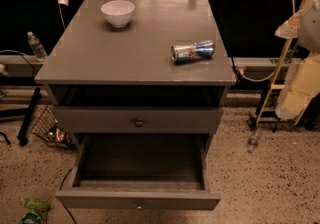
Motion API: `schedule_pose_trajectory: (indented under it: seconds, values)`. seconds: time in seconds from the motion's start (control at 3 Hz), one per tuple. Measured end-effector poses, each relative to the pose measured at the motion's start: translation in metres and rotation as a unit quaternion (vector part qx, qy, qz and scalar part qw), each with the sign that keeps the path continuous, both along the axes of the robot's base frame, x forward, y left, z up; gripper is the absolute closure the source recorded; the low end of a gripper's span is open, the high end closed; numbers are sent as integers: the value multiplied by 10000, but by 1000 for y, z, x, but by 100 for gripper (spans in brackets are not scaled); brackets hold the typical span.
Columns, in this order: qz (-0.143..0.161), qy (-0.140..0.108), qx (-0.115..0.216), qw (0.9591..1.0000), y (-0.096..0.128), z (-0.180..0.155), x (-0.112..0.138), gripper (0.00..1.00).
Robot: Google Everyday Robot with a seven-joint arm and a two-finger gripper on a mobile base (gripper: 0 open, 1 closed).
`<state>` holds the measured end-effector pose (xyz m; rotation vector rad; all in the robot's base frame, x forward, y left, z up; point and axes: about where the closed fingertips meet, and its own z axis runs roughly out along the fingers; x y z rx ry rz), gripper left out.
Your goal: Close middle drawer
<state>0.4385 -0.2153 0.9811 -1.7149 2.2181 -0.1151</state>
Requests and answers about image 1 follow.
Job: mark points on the yellow foam padded gripper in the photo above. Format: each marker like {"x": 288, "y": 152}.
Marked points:
{"x": 310, "y": 25}

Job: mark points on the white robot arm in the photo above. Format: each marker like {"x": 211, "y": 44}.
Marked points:
{"x": 302, "y": 81}

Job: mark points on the grey wooden drawer cabinet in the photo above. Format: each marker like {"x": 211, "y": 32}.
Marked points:
{"x": 95, "y": 64}

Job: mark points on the upper grey drawer with knob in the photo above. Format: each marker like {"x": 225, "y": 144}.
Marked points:
{"x": 80, "y": 119}

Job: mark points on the plastic bottle on floor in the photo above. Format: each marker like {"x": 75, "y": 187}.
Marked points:
{"x": 253, "y": 140}

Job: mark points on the crushed blue silver can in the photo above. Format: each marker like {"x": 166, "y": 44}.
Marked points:
{"x": 192, "y": 52}

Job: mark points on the white ceramic bowl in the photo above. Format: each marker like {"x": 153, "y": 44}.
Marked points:
{"x": 118, "y": 13}

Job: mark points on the clear plastic water bottle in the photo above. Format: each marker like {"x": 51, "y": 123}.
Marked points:
{"x": 37, "y": 47}

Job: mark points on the black tripod leg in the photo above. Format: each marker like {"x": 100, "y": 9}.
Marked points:
{"x": 23, "y": 140}

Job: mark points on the yellow wooden frame stand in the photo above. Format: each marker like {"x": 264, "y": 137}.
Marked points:
{"x": 273, "y": 86}

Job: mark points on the black wire basket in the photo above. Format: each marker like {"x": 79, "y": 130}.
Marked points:
{"x": 47, "y": 128}

